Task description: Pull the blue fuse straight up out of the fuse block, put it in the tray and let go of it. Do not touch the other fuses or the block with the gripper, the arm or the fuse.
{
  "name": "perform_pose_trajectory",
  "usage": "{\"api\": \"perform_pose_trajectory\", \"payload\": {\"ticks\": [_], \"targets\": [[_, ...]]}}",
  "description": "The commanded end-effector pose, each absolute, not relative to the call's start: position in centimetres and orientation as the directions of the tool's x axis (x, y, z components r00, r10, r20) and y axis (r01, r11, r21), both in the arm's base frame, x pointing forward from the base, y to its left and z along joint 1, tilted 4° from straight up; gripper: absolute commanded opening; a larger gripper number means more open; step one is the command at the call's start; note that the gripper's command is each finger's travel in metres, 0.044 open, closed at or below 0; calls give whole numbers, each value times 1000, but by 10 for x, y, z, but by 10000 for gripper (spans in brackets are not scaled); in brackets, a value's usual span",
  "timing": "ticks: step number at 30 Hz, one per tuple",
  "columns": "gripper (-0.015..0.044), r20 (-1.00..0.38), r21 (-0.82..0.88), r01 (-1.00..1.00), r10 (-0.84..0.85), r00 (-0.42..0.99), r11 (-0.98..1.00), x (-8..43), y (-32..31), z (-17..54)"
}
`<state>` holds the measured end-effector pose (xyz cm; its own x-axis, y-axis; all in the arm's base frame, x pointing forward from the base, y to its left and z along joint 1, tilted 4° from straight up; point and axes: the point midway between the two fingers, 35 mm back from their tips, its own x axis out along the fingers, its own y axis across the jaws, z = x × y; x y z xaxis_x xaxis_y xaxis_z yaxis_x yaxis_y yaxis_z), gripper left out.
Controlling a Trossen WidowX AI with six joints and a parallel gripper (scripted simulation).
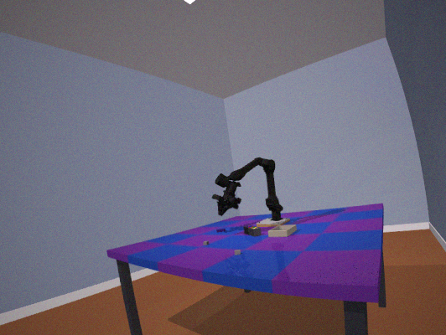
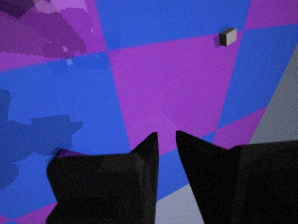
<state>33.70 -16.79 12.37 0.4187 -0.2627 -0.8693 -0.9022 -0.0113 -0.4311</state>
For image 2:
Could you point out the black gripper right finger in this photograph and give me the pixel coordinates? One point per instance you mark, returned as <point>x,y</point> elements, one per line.
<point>218,176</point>

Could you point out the purple block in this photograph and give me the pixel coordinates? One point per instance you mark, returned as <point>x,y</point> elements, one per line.
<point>64,152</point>

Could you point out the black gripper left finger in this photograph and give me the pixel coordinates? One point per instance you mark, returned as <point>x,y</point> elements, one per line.
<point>133,174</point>

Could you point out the small grey block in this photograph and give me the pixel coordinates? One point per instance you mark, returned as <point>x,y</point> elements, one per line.
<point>228,36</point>

